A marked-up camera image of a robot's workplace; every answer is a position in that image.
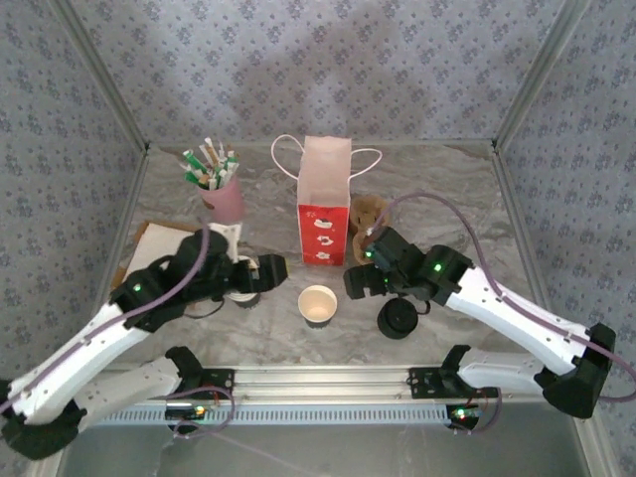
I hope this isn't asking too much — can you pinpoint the black paper coffee cup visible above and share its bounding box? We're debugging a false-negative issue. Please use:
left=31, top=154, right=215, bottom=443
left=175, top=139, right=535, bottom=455
left=296, top=284, right=339, bottom=329

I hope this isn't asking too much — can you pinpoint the red white paper bag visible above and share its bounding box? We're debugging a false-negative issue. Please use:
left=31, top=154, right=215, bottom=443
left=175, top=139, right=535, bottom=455
left=270, top=133, right=384, bottom=267

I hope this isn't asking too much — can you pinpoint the black cup lid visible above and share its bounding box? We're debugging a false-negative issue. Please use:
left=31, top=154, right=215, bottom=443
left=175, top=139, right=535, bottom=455
left=376, top=300, right=418, bottom=342

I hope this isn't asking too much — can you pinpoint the white napkin stack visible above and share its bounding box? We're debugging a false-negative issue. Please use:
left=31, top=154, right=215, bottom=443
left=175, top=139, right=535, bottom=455
left=129, top=223, right=203, bottom=279

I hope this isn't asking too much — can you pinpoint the brown cardboard tray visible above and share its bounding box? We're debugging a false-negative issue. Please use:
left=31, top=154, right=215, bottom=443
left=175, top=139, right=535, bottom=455
left=109, top=220, right=203, bottom=290

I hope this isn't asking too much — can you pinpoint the pink straw holder cup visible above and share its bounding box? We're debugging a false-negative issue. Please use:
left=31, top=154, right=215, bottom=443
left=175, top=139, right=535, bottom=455
left=197, top=176, right=245, bottom=225

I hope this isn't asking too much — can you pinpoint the left controller board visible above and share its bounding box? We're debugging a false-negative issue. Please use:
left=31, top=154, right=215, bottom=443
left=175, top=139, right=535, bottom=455
left=165, top=404, right=208, bottom=421

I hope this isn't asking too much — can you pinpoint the controller board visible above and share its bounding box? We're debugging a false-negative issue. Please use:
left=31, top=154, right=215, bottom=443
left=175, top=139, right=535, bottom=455
left=165, top=404, right=208, bottom=421
left=446, top=404, right=486, bottom=424

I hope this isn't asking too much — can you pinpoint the right controller board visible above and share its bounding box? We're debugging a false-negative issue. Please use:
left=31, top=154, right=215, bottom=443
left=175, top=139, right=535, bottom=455
left=446, top=404, right=486, bottom=424

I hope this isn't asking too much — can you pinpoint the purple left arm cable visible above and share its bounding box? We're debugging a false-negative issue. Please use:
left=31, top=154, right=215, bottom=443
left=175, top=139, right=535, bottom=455
left=0, top=228, right=236, bottom=441

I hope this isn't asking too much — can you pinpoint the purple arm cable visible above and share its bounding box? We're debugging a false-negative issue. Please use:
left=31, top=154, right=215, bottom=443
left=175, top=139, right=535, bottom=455
left=370, top=192, right=636, bottom=436
left=0, top=228, right=236, bottom=441

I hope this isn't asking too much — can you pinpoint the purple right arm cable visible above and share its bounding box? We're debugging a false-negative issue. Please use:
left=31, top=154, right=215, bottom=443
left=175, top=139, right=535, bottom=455
left=370, top=192, right=636, bottom=436

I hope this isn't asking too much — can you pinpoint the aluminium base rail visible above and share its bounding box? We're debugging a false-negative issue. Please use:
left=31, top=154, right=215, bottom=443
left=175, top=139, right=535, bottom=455
left=98, top=365, right=548, bottom=404

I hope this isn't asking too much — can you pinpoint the grey slotted cable duct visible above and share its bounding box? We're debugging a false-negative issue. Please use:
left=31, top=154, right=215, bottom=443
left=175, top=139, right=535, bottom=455
left=93, top=402, right=478, bottom=427

